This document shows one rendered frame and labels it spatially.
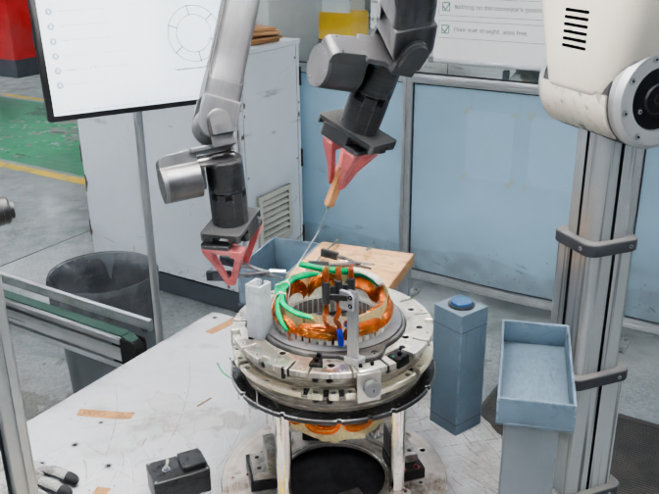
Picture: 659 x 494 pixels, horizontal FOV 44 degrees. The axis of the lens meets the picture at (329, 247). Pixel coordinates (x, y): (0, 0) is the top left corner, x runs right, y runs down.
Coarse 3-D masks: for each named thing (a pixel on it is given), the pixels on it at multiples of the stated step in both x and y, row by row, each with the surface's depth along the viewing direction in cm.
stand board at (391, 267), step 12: (312, 252) 165; (348, 252) 165; (360, 252) 165; (372, 252) 165; (384, 252) 165; (396, 252) 165; (384, 264) 159; (396, 264) 159; (408, 264) 161; (384, 276) 153; (396, 276) 154
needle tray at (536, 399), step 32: (512, 352) 134; (544, 352) 134; (512, 384) 125; (544, 384) 125; (512, 416) 115; (544, 416) 114; (576, 416) 113; (512, 448) 125; (544, 448) 124; (512, 480) 127; (544, 480) 126
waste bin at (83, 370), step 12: (108, 252) 301; (120, 252) 301; (108, 264) 302; (48, 276) 281; (120, 324) 275; (144, 336) 284; (72, 360) 283; (84, 360) 280; (96, 360) 279; (72, 372) 287; (84, 372) 282; (96, 372) 281; (108, 372) 281; (72, 384) 293; (84, 384) 285
